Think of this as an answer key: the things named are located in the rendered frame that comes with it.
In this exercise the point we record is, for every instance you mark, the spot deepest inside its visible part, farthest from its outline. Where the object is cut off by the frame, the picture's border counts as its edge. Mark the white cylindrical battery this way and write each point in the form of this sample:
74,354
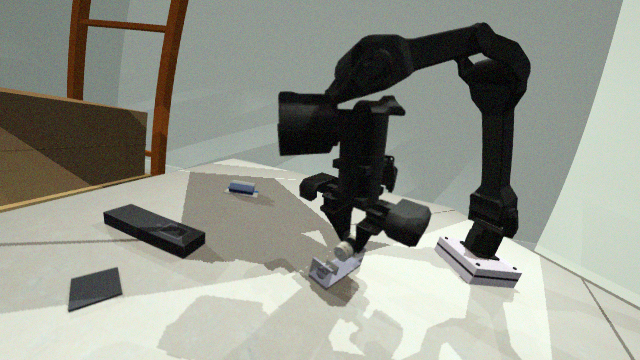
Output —
346,248

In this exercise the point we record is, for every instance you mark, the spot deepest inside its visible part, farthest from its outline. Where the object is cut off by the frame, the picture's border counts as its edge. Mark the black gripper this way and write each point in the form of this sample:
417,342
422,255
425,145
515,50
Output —
359,186

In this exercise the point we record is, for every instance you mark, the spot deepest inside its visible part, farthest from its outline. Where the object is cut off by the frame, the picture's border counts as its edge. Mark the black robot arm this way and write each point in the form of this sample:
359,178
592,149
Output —
312,124

